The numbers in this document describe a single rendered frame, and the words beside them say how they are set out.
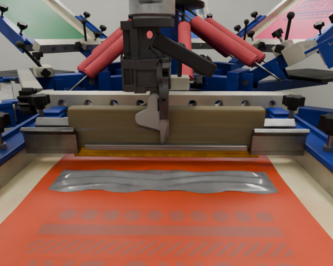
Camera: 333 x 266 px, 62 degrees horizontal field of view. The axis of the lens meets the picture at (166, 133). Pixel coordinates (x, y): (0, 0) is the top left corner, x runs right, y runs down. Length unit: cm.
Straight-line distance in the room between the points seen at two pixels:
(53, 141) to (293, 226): 41
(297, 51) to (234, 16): 388
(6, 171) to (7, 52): 485
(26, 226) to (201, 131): 31
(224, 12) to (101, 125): 426
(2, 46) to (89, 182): 496
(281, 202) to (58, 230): 31
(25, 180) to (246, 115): 39
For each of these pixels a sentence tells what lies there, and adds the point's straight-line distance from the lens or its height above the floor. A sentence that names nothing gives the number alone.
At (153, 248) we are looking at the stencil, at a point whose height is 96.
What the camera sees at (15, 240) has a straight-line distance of 39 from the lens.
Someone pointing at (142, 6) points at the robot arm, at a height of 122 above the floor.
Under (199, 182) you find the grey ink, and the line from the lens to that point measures 46.
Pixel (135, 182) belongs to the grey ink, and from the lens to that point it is 45.
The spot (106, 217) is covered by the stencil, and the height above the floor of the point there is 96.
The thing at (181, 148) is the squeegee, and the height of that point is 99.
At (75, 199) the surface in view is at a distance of 44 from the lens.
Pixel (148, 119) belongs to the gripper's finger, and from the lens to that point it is 48.
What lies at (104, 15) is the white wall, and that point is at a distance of 473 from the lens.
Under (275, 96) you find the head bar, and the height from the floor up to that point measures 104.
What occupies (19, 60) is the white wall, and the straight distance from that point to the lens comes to 525.
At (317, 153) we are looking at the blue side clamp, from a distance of 52.
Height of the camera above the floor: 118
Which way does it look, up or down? 19 degrees down
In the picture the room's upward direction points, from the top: straight up
